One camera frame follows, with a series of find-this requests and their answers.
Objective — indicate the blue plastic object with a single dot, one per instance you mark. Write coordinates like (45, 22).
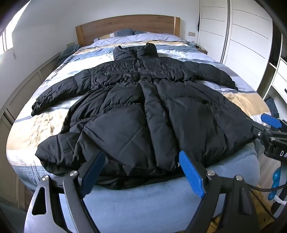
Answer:
(275, 182)

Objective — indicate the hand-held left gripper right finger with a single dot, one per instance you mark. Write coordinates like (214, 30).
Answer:
(191, 173)

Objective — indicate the light blue bed sheet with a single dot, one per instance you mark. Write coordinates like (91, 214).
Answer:
(143, 206)

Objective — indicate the white shelf unit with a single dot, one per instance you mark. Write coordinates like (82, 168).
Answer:
(278, 76)

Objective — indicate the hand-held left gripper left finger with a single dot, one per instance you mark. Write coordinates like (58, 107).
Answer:
(91, 173)

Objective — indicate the white wardrobe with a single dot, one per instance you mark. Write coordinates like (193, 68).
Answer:
(244, 38)

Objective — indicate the black puffer coat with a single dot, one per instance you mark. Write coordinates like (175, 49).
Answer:
(143, 112)

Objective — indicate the dark folded garment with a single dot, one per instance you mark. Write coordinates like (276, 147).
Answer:
(272, 107)

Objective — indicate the dark blue cloth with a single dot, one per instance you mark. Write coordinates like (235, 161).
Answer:
(67, 53)

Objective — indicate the bed with striped duvet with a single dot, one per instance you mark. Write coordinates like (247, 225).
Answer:
(53, 118)

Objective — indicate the blue striped pillow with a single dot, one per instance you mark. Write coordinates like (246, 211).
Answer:
(127, 32)

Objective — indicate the low beige cabinet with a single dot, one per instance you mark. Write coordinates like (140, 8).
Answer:
(27, 85)

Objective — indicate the window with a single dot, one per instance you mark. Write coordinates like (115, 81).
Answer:
(6, 41)

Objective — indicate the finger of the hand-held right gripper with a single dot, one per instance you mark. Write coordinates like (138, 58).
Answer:
(260, 132)
(271, 119)

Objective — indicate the wooden headboard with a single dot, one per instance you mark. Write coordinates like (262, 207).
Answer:
(125, 28)

